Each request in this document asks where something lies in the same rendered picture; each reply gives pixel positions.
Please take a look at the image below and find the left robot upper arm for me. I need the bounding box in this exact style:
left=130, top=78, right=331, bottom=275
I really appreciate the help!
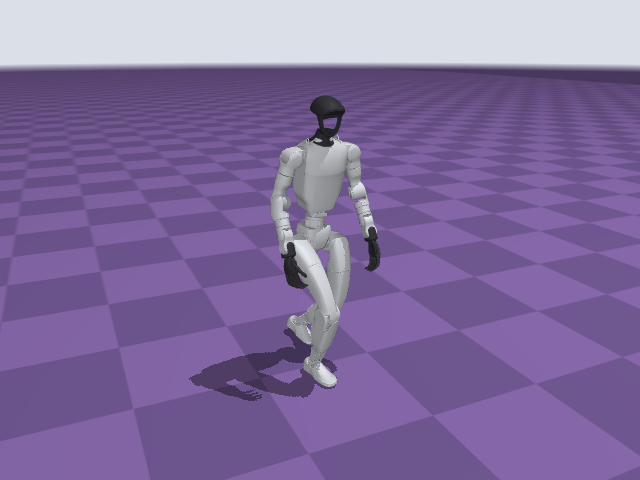
left=344, top=142, right=365, bottom=200

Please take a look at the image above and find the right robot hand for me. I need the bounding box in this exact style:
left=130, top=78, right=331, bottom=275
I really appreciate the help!
left=281, top=242, right=308, bottom=289

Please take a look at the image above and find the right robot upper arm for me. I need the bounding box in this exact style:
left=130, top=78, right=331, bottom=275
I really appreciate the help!
left=270, top=146, right=306, bottom=211

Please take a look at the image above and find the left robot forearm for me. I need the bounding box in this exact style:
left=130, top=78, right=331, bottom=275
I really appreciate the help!
left=354, top=184, right=377, bottom=238

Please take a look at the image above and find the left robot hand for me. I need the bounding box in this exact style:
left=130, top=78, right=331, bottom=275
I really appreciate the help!
left=364, top=227, right=381, bottom=271

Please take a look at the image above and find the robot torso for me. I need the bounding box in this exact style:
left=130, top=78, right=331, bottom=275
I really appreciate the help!
left=293, top=135, right=348, bottom=251

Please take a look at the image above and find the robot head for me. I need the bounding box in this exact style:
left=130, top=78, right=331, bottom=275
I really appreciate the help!
left=307, top=96, right=345, bottom=147

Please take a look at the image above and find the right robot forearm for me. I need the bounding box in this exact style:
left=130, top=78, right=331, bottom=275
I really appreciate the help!
left=270, top=195, right=296, bottom=255

